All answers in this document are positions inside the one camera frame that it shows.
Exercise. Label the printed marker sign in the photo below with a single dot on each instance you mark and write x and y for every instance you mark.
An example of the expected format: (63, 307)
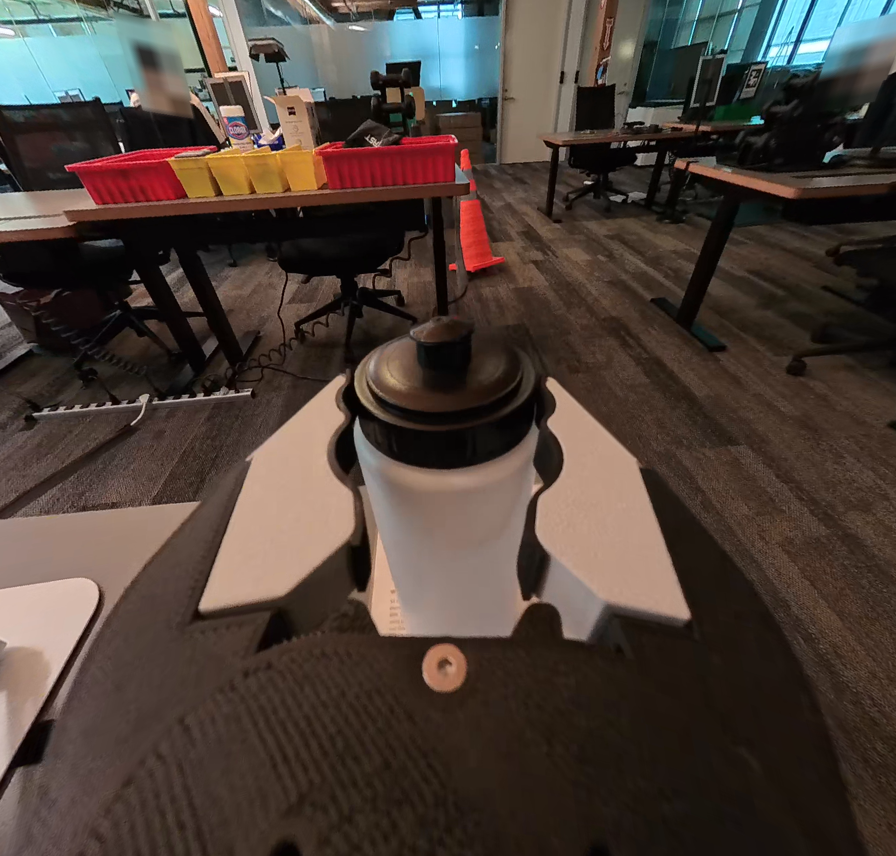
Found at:
(754, 81)

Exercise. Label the black studio light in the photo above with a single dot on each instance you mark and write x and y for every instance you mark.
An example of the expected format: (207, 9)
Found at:
(269, 51)

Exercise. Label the white power strip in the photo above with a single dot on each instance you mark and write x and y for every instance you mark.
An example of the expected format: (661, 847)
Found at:
(189, 399)

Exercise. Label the white bottle with black cap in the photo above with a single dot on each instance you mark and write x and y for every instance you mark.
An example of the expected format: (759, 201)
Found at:
(444, 520)

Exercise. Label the white door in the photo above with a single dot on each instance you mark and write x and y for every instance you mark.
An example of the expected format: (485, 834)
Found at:
(539, 65)

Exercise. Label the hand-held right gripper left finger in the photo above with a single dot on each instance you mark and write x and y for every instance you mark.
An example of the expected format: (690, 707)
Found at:
(280, 513)

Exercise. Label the stack of cardboard boxes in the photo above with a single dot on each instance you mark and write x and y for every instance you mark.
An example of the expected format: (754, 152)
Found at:
(458, 132)

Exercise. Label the red plastic bin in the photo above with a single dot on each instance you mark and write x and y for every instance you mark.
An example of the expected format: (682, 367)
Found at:
(385, 163)
(126, 177)

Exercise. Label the wooden desk with black legs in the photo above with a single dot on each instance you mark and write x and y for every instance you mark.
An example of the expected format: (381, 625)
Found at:
(609, 137)
(280, 202)
(805, 183)
(35, 216)

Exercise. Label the white cardboard box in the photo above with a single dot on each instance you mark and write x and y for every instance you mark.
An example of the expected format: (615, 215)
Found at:
(294, 118)

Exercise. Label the white wipes canister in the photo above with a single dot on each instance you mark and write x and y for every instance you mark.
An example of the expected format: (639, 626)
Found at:
(236, 132)

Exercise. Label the black mesh office chair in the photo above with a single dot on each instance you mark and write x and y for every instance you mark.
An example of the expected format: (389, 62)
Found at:
(56, 142)

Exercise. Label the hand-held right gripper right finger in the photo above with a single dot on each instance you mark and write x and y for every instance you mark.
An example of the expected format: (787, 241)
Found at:
(605, 527)

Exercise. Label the yellow plastic bin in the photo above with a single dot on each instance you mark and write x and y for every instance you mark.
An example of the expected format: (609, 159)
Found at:
(192, 178)
(231, 174)
(304, 169)
(267, 171)

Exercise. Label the black desk equipment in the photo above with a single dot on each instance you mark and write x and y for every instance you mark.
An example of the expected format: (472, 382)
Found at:
(791, 128)

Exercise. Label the orange traffic cone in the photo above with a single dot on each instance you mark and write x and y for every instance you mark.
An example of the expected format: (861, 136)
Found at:
(472, 233)

